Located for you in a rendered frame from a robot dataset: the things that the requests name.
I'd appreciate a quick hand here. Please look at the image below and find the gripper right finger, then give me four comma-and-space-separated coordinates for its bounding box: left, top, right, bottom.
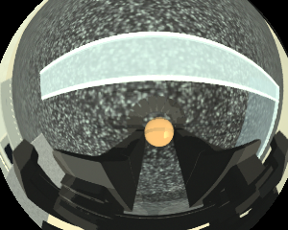
173, 126, 261, 208

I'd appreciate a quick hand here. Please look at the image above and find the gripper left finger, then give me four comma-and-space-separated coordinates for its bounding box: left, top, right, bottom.
52, 126, 145, 212

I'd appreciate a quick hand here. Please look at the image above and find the orange ball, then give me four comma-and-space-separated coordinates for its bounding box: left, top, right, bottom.
145, 118, 174, 147

